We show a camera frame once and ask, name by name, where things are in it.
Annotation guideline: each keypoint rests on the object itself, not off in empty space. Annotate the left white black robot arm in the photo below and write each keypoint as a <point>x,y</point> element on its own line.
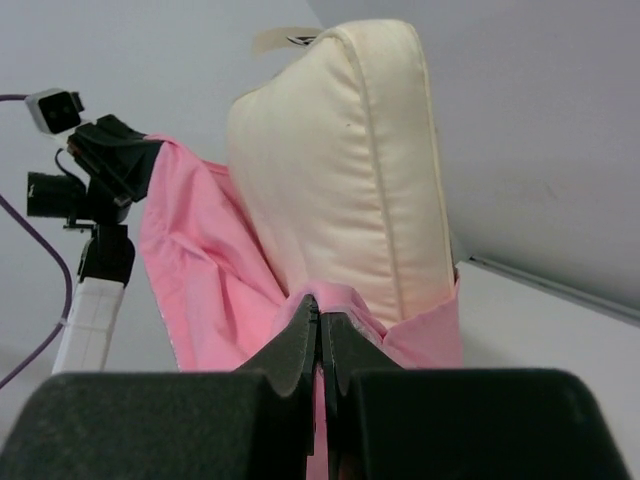
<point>104,271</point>

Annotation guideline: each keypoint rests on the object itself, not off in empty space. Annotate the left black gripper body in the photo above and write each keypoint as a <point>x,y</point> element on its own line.
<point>119,162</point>

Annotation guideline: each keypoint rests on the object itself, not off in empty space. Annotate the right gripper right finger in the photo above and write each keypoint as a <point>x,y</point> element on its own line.
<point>363,418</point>

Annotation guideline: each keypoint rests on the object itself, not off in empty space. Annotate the pink satin pillowcase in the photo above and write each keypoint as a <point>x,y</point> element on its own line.
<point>220,300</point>

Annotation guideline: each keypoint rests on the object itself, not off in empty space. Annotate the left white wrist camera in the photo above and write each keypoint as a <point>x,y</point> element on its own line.
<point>55,111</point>

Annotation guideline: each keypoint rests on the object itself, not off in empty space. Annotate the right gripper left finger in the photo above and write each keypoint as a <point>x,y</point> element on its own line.
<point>288,362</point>

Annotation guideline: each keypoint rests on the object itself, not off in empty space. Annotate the cream pillow with bear print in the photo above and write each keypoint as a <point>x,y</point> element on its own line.
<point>336,162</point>

